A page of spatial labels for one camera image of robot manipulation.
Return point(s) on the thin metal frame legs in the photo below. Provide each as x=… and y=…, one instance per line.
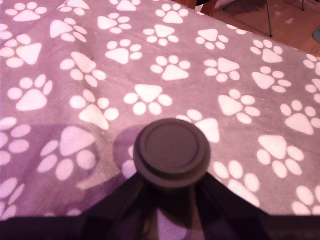
x=269, y=25

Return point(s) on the paw-print fleece cloth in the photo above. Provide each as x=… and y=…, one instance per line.
x=100, y=62

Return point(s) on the wooden chair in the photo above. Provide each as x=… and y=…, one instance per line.
x=208, y=8

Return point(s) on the dark brown coffee capsule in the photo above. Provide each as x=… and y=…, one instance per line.
x=172, y=150

